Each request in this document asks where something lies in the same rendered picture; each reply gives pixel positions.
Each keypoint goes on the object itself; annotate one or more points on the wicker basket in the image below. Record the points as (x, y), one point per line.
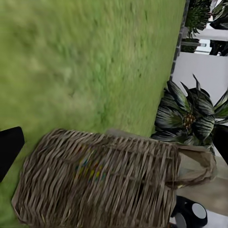
(103, 191)

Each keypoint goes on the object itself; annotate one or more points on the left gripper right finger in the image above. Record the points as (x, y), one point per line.
(220, 141)

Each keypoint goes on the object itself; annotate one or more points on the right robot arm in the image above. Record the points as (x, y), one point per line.
(187, 213)

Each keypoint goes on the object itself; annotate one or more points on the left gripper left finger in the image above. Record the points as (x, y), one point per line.
(11, 143)

